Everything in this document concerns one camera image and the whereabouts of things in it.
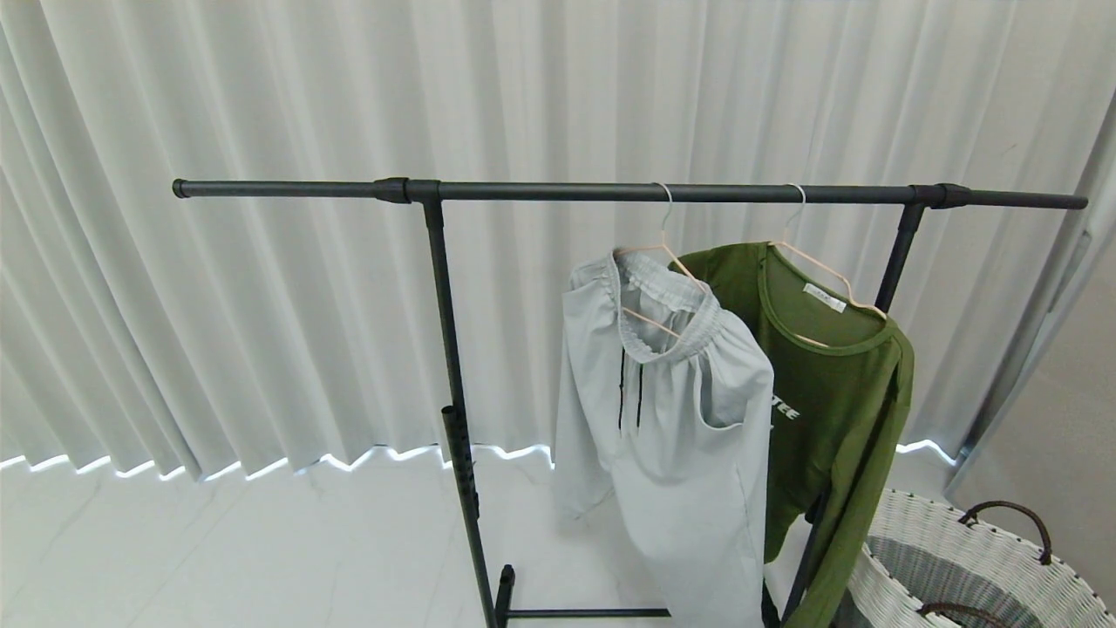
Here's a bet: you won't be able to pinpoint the green long-sleeved shirt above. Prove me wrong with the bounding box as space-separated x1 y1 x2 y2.
671 242 916 628

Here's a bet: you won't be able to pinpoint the black clothes rack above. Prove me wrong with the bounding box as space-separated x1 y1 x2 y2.
172 177 1089 628

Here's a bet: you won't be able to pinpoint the pink clothes hanger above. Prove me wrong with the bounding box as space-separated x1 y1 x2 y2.
615 183 711 343
772 183 888 350

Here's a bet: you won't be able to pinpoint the white laundry basket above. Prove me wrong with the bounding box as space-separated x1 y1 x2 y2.
841 488 1116 628

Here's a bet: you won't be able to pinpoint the pale grey trousers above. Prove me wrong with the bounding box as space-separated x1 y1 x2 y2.
554 249 777 628

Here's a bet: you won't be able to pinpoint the white curtain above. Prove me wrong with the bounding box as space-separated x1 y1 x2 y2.
0 0 1116 481

